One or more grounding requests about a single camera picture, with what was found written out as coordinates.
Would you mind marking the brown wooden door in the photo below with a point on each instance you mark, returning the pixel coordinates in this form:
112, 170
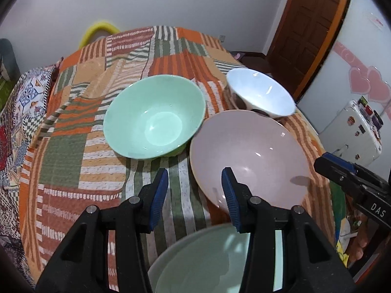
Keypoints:
305, 30

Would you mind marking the blue patterned quilt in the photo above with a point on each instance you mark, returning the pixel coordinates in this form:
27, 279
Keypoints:
18, 122

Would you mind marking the person's right hand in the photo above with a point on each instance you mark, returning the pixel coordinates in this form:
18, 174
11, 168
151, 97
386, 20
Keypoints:
358, 248

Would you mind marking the colourful fleece blanket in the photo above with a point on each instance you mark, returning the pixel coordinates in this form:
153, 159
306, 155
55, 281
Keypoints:
339, 207

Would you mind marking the mint green bowl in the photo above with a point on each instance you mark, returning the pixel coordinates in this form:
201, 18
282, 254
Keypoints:
155, 122

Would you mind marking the mint green plate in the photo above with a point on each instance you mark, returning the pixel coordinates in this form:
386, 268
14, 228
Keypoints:
198, 265

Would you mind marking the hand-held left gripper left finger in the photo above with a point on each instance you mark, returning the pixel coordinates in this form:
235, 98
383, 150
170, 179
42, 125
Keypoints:
158, 195

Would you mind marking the striped patchwork blanket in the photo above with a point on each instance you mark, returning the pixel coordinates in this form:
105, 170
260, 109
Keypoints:
91, 146

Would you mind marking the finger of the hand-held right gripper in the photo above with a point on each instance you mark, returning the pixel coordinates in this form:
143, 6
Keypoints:
336, 178
339, 162

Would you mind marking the white wall outlet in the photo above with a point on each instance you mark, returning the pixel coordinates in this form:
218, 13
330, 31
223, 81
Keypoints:
222, 38

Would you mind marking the green storage bag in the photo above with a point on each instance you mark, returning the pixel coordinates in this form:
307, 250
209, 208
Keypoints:
4, 93

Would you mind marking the pink label sticker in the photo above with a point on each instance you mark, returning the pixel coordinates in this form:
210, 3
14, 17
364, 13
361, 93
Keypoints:
377, 21

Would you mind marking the yellow foam tube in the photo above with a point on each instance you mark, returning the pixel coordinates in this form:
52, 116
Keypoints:
91, 29

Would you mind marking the white bowl with dark dots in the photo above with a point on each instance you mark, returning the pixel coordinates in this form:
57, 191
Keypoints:
259, 91

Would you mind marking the white suitcase with stickers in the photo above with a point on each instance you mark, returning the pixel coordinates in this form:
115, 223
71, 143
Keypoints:
351, 134

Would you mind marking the pale pink bowl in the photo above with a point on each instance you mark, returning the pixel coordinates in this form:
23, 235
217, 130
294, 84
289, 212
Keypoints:
250, 149

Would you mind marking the pale green bowl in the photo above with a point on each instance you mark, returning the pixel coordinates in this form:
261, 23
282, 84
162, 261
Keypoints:
166, 255

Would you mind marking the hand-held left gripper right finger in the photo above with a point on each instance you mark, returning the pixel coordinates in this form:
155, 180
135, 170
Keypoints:
230, 198

